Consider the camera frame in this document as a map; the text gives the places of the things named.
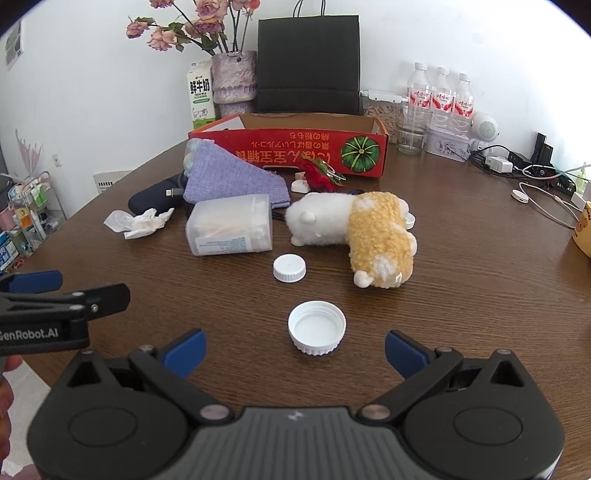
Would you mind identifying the metal shelf cart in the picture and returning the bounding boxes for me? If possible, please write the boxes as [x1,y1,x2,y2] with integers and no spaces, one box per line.
[0,171,68,273]

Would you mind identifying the milk carton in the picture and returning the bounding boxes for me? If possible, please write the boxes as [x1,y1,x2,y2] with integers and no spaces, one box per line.
[187,60,217,134]

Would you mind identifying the wall poster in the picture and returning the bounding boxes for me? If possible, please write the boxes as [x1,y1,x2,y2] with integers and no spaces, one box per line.
[4,21,24,70]

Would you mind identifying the small white bottle cap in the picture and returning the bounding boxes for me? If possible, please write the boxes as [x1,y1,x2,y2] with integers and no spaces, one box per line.
[272,254,308,283]

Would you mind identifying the clear drinking glass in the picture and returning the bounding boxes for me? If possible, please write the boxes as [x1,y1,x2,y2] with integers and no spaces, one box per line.
[396,104,432,156]

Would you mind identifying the yellow mug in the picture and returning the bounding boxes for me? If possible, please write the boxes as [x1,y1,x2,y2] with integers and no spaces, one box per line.
[573,200,591,259]

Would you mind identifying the purple textured vase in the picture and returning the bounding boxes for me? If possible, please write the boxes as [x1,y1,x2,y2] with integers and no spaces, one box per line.
[211,51,258,120]

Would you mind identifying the white and yellow plush toy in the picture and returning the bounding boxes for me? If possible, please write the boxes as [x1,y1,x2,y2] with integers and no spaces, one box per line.
[284,191,419,290]

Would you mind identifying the black paper bag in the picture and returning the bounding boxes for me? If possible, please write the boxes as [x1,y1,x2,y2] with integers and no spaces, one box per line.
[256,0,362,116]

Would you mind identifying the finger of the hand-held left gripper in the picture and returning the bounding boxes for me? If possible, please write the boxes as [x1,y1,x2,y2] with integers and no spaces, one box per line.
[0,270,64,295]
[0,283,131,321]

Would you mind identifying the red label water bottle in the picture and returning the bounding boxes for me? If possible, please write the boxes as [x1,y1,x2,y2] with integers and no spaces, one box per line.
[430,67,457,130]
[454,72,476,132]
[406,62,435,132]

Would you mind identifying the white charger plug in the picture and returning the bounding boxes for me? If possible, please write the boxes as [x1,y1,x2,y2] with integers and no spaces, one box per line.
[485,154,514,174]

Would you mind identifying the clear seed container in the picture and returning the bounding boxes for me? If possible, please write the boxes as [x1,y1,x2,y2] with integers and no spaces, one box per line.
[360,90,403,144]

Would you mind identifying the large white bottle cap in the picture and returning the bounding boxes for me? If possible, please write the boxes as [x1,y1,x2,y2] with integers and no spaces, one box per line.
[287,300,347,356]

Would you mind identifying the dried pink roses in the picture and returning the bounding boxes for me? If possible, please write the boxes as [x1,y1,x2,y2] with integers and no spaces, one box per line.
[126,0,262,57]

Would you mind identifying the black upright device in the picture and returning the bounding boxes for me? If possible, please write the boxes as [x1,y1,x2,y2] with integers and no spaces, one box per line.
[531,133,555,164]

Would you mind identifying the white cable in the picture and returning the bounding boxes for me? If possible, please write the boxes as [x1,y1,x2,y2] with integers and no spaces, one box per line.
[519,181,583,229]

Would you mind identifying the red artificial flower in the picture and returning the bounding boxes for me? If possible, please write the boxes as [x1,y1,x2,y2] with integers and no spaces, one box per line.
[307,157,347,192]

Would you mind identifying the red cardboard box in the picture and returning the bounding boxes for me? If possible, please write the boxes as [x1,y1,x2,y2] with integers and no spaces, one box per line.
[188,113,389,180]

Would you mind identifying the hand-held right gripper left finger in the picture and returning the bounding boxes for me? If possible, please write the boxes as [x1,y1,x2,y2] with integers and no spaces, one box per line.
[54,329,234,428]

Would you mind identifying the dark blue zip pouch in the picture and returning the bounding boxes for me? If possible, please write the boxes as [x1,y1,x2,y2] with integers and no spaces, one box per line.
[128,173,190,217]

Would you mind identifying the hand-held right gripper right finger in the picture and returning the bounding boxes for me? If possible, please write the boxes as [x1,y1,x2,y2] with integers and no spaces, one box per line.
[358,330,539,428]

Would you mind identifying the pink feather wall decal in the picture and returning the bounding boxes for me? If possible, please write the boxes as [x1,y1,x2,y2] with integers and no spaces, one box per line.
[14,129,44,178]

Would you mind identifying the person's left hand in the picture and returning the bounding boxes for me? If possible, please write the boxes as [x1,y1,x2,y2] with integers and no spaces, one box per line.
[0,355,24,468]

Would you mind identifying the translucent cotton swab box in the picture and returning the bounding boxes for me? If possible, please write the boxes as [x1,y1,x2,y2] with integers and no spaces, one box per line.
[185,194,274,257]

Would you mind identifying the crumpled white tissue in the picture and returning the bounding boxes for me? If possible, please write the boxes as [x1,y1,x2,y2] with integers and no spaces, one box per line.
[103,208,176,241]

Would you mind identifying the white printed tin box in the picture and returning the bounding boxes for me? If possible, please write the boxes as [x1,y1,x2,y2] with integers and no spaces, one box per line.
[424,124,472,163]

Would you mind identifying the white round speaker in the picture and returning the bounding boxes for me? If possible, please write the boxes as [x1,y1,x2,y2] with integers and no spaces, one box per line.
[468,112,499,151]

